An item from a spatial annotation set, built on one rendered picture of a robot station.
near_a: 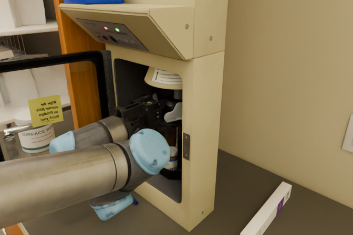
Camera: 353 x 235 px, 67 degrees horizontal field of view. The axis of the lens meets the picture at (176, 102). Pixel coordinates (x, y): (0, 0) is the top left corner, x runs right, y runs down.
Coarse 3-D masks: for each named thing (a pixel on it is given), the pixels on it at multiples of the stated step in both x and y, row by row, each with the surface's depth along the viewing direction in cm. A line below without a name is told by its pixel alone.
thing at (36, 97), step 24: (24, 72) 63; (48, 72) 67; (72, 72) 70; (96, 72) 74; (0, 96) 62; (24, 96) 65; (48, 96) 68; (72, 96) 72; (96, 96) 76; (0, 120) 63; (24, 120) 67; (48, 120) 70; (72, 120) 74; (96, 120) 79; (24, 144) 68; (48, 144) 72
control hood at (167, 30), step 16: (80, 16) 60; (96, 16) 55; (112, 16) 51; (128, 16) 47; (144, 16) 44; (160, 16) 45; (176, 16) 47; (192, 16) 50; (144, 32) 50; (160, 32) 46; (176, 32) 48; (192, 32) 52; (160, 48) 53; (176, 48) 50; (192, 48) 53
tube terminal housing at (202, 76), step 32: (128, 0) 63; (160, 0) 56; (192, 0) 50; (224, 0) 56; (224, 32) 59; (160, 64) 61; (192, 64) 55; (192, 96) 57; (192, 128) 60; (192, 160) 64; (160, 192) 76; (192, 192) 67; (192, 224) 72
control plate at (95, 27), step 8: (88, 24) 62; (96, 24) 59; (104, 24) 57; (112, 24) 54; (120, 24) 52; (96, 32) 65; (104, 32) 62; (112, 32) 59; (120, 32) 56; (128, 32) 54; (104, 40) 68; (112, 40) 64; (128, 40) 58; (136, 40) 56; (136, 48) 60; (144, 48) 57
